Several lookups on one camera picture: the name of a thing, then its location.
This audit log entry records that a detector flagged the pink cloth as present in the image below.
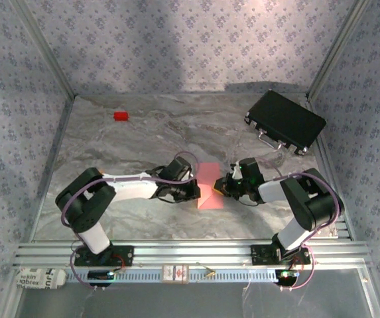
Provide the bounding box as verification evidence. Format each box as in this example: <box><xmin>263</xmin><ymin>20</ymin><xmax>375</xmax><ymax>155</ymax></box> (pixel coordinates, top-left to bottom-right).
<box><xmin>196</xmin><ymin>162</ymin><xmax>224</xmax><ymax>210</ymax></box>

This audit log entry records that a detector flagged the grey slotted cable duct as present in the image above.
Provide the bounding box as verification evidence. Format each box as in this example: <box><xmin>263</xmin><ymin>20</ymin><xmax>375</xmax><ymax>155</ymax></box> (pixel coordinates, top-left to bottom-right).
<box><xmin>65</xmin><ymin>269</ymin><xmax>281</xmax><ymax>284</ymax></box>

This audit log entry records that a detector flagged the aluminium table edge bar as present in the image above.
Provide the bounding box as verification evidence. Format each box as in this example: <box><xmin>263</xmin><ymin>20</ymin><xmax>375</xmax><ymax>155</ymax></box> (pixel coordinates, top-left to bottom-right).
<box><xmin>308</xmin><ymin>95</ymin><xmax>353</xmax><ymax>240</ymax></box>
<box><xmin>29</xmin><ymin>95</ymin><xmax>76</xmax><ymax>243</ymax></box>

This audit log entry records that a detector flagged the small brass clip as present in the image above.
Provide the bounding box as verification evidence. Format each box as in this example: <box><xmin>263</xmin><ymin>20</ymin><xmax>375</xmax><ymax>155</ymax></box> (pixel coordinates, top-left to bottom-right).
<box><xmin>196</xmin><ymin>263</ymin><xmax>216</xmax><ymax>282</ymax></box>

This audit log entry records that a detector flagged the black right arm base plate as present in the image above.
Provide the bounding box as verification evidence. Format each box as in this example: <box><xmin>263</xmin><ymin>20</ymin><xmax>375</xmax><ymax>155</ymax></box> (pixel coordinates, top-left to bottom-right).
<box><xmin>249</xmin><ymin>244</ymin><xmax>312</xmax><ymax>266</ymax></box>

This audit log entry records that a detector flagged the white red label card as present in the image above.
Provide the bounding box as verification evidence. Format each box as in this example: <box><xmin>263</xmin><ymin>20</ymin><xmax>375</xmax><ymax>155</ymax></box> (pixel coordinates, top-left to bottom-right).
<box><xmin>161</xmin><ymin>264</ymin><xmax>190</xmax><ymax>285</ymax></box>

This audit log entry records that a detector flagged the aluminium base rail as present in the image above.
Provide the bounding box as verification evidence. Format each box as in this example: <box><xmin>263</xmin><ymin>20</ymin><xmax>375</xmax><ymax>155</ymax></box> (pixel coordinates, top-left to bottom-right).
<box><xmin>12</xmin><ymin>240</ymin><xmax>370</xmax><ymax>268</ymax></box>

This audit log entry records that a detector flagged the aluminium frame post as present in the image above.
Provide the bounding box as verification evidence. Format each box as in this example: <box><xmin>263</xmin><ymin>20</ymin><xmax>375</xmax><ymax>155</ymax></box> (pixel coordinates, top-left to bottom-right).
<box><xmin>306</xmin><ymin>0</ymin><xmax>371</xmax><ymax>99</ymax></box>
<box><xmin>12</xmin><ymin>0</ymin><xmax>77</xmax><ymax>97</ymax></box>

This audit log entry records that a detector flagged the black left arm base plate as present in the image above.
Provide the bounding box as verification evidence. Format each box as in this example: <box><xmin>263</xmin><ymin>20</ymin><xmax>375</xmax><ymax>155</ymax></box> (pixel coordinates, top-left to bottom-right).
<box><xmin>73</xmin><ymin>244</ymin><xmax>135</xmax><ymax>268</ymax></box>

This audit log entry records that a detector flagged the grey metal panel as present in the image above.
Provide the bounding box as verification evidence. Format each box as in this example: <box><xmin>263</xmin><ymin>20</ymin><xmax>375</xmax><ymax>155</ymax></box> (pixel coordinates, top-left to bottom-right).
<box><xmin>13</xmin><ymin>278</ymin><xmax>380</xmax><ymax>318</ymax></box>

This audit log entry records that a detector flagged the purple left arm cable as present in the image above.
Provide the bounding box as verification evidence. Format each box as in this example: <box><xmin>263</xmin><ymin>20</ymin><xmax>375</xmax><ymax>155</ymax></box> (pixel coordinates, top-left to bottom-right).
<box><xmin>61</xmin><ymin>151</ymin><xmax>200</xmax><ymax>292</ymax></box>

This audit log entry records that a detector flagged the black case with metal handle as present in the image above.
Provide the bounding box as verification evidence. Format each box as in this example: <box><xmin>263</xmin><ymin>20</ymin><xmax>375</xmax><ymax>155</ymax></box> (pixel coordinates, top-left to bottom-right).
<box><xmin>244</xmin><ymin>89</ymin><xmax>327</xmax><ymax>156</ymax></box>

